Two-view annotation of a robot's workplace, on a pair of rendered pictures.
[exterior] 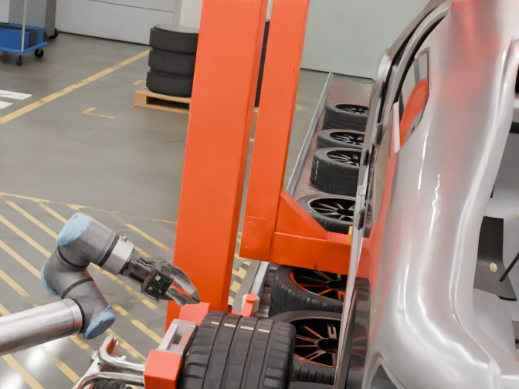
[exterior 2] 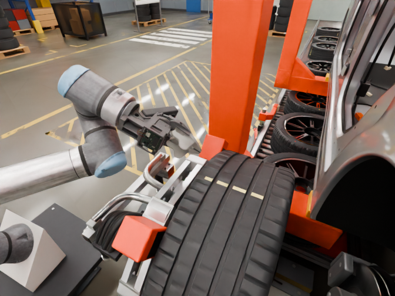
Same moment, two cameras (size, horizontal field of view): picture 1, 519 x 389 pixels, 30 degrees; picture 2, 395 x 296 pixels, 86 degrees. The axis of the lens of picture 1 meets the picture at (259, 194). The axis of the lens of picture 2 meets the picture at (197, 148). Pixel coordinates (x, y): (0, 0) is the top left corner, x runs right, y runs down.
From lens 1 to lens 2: 193 cm
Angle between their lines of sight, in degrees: 30
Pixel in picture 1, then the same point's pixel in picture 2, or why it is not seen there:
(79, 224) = (67, 77)
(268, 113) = (295, 17)
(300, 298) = (298, 106)
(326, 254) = (313, 86)
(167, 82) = not seen: hidden behind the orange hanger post
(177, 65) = not seen: hidden behind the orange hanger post
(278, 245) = (291, 81)
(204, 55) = not seen: outside the picture
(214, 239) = (237, 86)
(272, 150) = (294, 37)
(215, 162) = (238, 16)
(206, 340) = (190, 205)
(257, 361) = (239, 248)
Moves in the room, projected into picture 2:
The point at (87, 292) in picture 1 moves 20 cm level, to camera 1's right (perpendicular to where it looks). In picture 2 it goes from (96, 140) to (161, 160)
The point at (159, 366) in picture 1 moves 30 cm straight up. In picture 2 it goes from (127, 239) to (75, 112)
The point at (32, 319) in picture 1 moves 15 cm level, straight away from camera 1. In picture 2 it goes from (22, 173) to (64, 137)
